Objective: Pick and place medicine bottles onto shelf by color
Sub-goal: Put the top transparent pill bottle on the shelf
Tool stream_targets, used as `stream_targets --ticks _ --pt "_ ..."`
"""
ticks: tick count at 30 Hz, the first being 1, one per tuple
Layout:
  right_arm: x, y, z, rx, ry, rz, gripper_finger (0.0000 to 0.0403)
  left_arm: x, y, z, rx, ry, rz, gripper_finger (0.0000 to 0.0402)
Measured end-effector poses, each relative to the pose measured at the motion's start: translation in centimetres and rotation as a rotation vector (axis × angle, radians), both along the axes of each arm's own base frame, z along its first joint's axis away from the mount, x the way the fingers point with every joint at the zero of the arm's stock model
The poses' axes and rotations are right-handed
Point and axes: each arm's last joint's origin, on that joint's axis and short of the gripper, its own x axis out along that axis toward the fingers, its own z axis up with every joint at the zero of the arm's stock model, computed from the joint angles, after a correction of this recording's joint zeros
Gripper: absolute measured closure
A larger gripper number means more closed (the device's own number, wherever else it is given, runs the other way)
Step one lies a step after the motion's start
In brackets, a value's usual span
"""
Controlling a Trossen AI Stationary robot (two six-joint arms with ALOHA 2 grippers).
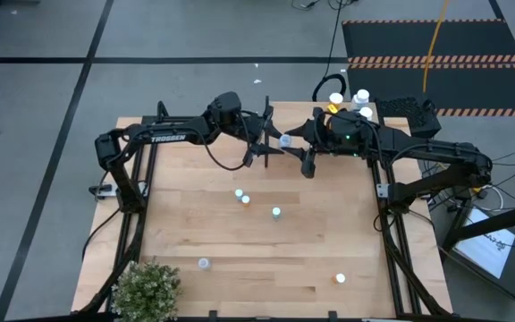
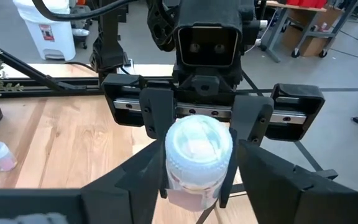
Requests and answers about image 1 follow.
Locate black coiled floor cable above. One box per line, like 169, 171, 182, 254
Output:
311, 0, 348, 103

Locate green potted plant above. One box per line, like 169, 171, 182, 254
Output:
111, 260, 182, 322

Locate white printed sheet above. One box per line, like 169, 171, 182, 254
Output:
453, 209, 515, 279

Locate thick yellow cable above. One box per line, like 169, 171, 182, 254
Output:
421, 0, 450, 94

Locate black metal stand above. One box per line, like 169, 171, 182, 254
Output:
435, 199, 515, 314

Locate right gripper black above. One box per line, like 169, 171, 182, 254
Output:
285, 106, 375, 179

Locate large orange bottle white cap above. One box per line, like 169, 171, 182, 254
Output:
326, 92, 344, 114

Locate black perforated box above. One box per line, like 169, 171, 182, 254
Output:
376, 97, 443, 140

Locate wooden shelf black legs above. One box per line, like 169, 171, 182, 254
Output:
264, 95, 392, 169

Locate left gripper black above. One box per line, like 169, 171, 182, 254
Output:
207, 92, 285, 167

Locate black mat hazard stripes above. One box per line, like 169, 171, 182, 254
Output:
341, 18, 515, 118

